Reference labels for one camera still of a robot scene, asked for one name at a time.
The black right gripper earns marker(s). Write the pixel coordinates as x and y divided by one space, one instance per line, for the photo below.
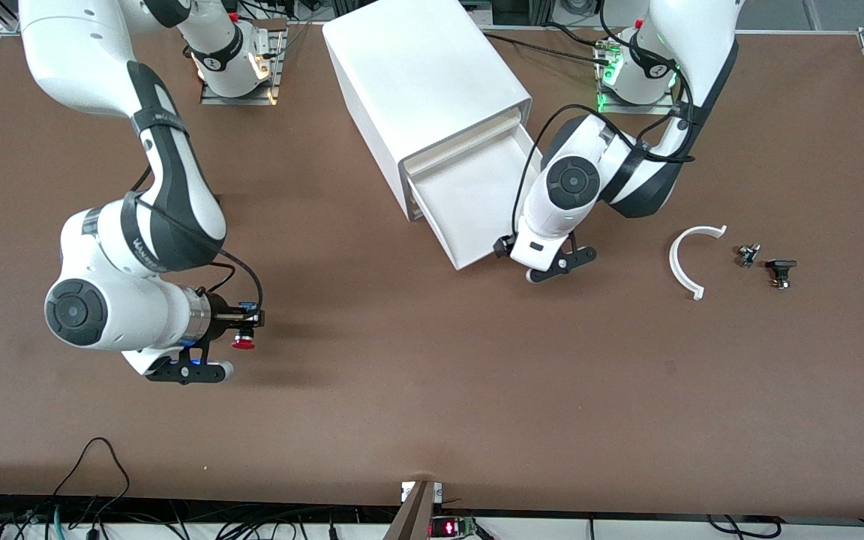
220 321

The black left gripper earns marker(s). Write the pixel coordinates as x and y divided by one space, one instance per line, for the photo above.
505 246

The red mushroom push button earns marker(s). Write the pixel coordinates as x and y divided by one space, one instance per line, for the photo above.
244 343

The white drawer holding red button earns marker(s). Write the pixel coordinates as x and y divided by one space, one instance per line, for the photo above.
469 202

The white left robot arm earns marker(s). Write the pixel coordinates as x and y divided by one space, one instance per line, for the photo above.
627 172

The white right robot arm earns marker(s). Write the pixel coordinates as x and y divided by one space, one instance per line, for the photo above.
169 180

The white drawer cabinet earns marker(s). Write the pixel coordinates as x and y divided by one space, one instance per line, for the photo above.
417 67

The white curved plastic arc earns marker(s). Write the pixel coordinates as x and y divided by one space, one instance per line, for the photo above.
674 262

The grey angled mounting bar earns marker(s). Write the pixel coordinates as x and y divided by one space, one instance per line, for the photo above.
413 517

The small device with red light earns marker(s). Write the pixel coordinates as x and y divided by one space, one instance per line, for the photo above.
451 528

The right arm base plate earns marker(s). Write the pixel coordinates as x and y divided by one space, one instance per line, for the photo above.
241 99

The small metal switch part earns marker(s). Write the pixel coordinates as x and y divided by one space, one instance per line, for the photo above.
747 255

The small black switch part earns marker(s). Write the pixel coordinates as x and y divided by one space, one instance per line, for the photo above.
780 268

